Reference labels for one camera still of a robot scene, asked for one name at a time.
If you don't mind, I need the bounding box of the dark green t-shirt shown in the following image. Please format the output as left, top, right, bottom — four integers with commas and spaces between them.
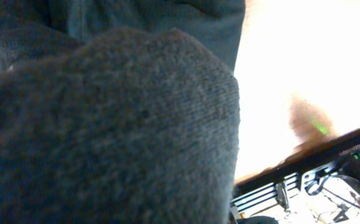
0, 0, 245, 223

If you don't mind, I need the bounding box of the grey metal frame bracket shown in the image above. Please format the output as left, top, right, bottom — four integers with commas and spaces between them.
301, 149, 360, 223

